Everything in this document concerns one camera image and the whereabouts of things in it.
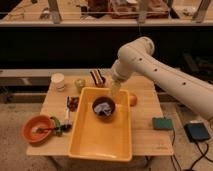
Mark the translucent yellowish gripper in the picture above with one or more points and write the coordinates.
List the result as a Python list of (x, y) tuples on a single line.
[(114, 88)]

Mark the orange-red apple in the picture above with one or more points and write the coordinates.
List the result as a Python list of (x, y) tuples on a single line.
[(133, 99)]

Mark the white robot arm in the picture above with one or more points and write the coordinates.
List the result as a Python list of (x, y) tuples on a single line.
[(137, 56)]

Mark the green apple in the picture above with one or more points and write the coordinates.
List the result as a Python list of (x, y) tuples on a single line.
[(80, 84)]

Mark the yellow plastic tray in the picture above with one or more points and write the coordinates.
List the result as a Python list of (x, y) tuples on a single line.
[(97, 138)]

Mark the striped brown cake slice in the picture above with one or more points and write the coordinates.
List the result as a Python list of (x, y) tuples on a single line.
[(98, 79)]

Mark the crumpled blue-white cloth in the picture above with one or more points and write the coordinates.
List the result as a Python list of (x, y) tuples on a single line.
[(103, 109)]

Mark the dark brown chocolate piece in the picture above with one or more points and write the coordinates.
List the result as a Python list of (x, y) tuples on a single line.
[(72, 103)]

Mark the white paper cup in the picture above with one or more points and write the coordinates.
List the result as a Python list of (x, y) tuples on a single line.
[(57, 80)]

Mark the green sponge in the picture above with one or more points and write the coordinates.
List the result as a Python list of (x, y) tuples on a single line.
[(162, 123)]

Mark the green vegetable toy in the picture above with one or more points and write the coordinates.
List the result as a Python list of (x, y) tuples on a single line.
[(58, 130)]

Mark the orange bowl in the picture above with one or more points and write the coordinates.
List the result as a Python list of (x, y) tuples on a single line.
[(37, 129)]

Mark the black device on floor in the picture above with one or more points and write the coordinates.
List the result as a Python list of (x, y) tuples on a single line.
[(196, 132)]

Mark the white handled utensil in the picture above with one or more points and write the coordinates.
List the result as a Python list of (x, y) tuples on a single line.
[(67, 116)]

